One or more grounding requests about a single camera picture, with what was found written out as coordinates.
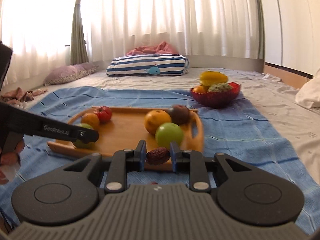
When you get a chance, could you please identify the large green apple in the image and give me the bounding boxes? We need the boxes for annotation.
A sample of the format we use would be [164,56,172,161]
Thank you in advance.
[71,122,96,149]

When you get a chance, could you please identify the dark orange fruit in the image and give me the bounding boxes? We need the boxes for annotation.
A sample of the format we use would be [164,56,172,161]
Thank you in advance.
[81,113,100,130]

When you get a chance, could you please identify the red ribbed tomato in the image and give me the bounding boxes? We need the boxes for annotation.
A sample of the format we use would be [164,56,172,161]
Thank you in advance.
[94,106,112,124]

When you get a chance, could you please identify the small green apple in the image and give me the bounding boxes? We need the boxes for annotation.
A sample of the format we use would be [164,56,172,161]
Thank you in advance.
[155,122,184,150]

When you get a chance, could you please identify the dark purple tomato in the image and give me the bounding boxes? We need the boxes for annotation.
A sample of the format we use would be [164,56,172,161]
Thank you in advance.
[167,105,190,125]

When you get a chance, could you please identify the bright orange with stem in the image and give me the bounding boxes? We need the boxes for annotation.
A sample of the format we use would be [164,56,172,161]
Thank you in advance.
[144,109,171,135]

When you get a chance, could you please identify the person left hand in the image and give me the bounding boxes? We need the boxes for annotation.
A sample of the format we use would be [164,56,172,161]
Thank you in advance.
[1,140,25,185]

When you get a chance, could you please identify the brown crumpled cloth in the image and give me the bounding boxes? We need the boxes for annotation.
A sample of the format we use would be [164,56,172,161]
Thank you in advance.
[1,87,47,106]

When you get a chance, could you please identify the blue plaid cloth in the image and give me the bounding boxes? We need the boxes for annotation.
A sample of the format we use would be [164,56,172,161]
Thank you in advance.
[1,87,319,234]

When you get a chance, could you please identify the purple floral pillow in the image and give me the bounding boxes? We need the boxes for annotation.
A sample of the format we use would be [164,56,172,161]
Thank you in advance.
[43,62,98,86]

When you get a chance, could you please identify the red glass fruit bowl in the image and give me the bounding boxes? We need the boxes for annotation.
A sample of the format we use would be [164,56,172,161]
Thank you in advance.
[190,82,241,109]

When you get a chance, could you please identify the small orange in bowl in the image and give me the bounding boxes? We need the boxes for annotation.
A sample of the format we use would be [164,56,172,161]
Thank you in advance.
[193,85,208,94]

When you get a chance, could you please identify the green custard apple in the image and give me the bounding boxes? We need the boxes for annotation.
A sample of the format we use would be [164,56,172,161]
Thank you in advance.
[207,83,233,93]

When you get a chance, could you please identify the green drape curtain left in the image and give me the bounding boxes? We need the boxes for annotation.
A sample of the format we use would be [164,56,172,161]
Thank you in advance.
[70,0,88,64]

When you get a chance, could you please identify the green drape curtain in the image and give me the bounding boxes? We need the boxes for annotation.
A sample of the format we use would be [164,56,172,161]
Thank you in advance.
[70,0,88,64]
[257,0,265,60]

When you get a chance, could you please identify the blue striped whale pillow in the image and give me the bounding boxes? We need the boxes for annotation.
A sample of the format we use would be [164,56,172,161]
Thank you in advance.
[106,54,189,76]

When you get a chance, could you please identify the yellow starfruit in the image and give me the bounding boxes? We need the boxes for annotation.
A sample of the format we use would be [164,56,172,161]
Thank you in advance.
[200,71,228,87]

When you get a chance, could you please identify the pink crumpled blanket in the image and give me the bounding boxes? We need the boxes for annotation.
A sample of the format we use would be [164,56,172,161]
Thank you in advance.
[126,41,179,56]

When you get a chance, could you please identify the white pillow at right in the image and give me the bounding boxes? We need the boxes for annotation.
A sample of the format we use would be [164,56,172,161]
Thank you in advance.
[295,70,320,109]

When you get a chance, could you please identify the green drape curtain right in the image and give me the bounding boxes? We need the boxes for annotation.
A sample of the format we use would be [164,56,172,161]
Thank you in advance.
[257,0,265,60]

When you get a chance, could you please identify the white sheer curtain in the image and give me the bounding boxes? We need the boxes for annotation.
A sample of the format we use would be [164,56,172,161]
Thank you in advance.
[1,0,259,86]

